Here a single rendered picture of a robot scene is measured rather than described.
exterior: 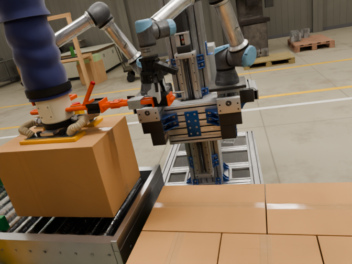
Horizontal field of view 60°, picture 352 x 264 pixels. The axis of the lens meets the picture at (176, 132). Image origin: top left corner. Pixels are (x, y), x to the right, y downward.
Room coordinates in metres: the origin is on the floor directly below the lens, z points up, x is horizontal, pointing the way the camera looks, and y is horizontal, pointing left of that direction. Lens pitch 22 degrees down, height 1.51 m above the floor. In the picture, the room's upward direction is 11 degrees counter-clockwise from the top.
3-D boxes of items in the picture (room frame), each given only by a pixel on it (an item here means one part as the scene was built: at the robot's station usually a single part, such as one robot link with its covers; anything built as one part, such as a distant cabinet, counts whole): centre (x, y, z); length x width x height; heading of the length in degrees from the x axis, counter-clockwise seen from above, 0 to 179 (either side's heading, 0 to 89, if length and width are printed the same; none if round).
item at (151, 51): (1.38, 0.05, 1.37); 0.08 x 0.08 x 0.05
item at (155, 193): (1.44, 0.26, 0.47); 0.70 x 0.03 x 0.15; 162
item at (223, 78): (1.86, -0.38, 1.09); 0.15 x 0.15 x 0.10
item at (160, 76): (1.39, 0.06, 1.29); 0.09 x 0.08 x 0.12; 71
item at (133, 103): (1.42, 0.16, 1.14); 0.07 x 0.07 x 0.04; 71
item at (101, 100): (1.49, 0.36, 1.14); 0.10 x 0.08 x 0.06; 161
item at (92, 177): (1.56, 0.61, 0.81); 0.60 x 0.40 x 0.40; 72
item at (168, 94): (1.37, 0.03, 1.14); 0.08 x 0.07 x 0.05; 71
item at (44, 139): (1.48, 0.63, 1.04); 0.34 x 0.10 x 0.05; 71
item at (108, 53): (10.93, 2.51, 0.40); 2.15 x 1.74 x 0.81; 167
